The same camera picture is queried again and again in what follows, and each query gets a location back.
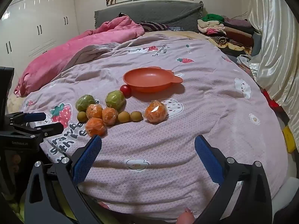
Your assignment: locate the white wardrobe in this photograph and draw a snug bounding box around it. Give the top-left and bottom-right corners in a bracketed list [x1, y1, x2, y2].
[0, 0, 80, 75]

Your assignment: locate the beige blanket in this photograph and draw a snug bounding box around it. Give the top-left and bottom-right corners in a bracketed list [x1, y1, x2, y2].
[140, 29, 211, 43]

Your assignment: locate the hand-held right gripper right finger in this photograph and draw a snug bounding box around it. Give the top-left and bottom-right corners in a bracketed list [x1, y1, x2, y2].
[194, 135, 273, 224]

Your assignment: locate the pink quilt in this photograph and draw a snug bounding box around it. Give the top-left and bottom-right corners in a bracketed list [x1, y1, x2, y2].
[14, 15, 145, 98]

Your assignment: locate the orange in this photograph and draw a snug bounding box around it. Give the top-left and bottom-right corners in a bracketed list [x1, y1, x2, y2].
[85, 117, 107, 137]
[144, 100, 168, 124]
[86, 104, 103, 120]
[102, 107, 118, 126]

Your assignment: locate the orange plastic plate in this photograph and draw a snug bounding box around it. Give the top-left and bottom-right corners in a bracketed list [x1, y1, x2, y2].
[123, 67, 184, 93]

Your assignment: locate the green mandarin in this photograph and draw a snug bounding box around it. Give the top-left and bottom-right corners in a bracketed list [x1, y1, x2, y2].
[105, 90, 126, 111]
[75, 94, 96, 112]

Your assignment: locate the cream satin curtain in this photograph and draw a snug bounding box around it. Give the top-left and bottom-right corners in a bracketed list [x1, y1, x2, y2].
[246, 0, 299, 119]

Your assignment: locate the red cloth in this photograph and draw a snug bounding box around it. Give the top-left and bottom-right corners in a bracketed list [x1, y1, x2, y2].
[264, 90, 282, 109]

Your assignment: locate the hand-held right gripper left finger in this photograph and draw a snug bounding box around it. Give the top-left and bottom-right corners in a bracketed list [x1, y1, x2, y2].
[24, 135, 103, 224]

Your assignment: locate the person's green garment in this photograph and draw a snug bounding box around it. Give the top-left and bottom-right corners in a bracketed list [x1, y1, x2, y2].
[8, 202, 25, 223]

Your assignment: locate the pink strawberry printed blanket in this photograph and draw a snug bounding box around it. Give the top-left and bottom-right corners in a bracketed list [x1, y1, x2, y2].
[14, 31, 284, 223]

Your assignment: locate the stack of folded clothes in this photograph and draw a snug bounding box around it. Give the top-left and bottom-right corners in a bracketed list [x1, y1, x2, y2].
[197, 13, 256, 54]

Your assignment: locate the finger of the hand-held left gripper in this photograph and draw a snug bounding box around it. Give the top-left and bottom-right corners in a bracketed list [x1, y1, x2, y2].
[5, 112, 47, 128]
[13, 122, 64, 143]

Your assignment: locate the grey padded headboard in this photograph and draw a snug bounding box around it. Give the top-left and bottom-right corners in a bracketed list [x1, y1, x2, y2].
[94, 1, 204, 32]

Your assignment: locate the person's right hand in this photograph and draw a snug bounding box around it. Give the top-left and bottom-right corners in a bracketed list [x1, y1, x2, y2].
[176, 207, 195, 224]

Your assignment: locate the dark striped cloth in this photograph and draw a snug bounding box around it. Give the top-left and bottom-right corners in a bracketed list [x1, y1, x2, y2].
[136, 21, 170, 32]

